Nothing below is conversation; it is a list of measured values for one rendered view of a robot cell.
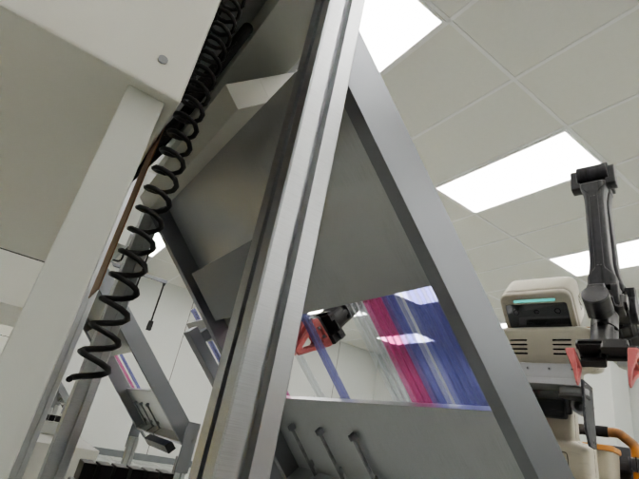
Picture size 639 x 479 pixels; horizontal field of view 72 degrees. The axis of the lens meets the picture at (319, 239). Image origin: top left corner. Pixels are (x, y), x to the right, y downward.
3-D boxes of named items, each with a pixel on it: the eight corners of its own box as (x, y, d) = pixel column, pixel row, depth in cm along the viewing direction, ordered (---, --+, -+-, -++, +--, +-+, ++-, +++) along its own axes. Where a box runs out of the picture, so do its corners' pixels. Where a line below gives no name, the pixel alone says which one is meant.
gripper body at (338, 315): (325, 315, 92) (347, 296, 97) (299, 319, 100) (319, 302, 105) (341, 341, 93) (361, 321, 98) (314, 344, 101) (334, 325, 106)
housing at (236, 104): (155, 228, 101) (207, 208, 110) (250, 135, 63) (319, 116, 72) (139, 197, 101) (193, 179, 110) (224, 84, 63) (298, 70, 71)
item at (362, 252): (216, 337, 103) (234, 327, 106) (435, 295, 51) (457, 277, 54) (151, 210, 102) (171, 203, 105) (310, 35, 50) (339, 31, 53)
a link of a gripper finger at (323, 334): (294, 337, 89) (323, 312, 95) (276, 340, 94) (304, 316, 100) (311, 366, 90) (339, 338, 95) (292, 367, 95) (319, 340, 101)
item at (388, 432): (294, 470, 106) (303, 461, 108) (577, 557, 54) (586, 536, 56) (259, 400, 105) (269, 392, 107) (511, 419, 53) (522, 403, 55)
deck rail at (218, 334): (284, 481, 106) (302, 463, 109) (288, 482, 104) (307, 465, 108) (148, 213, 103) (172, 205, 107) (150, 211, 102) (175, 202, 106)
